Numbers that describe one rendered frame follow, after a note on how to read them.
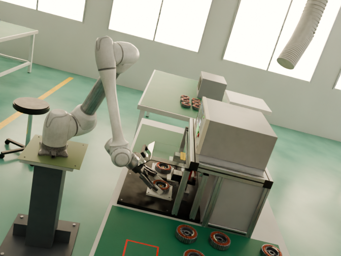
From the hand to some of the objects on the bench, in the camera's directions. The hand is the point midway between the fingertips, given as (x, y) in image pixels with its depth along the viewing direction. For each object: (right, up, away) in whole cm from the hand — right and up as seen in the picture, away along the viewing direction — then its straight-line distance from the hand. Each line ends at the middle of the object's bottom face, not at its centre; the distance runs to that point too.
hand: (160, 186), depth 205 cm
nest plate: (-1, -3, +1) cm, 3 cm away
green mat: (+25, +16, +74) cm, 80 cm away
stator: (0, -2, +1) cm, 2 cm away
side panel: (+37, -22, -15) cm, 46 cm away
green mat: (+19, -29, -46) cm, 58 cm away
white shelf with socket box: (+60, +17, +100) cm, 118 cm away
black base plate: (+1, -1, +13) cm, 13 cm away
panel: (+25, -5, +14) cm, 28 cm away
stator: (+14, -21, -29) cm, 38 cm away
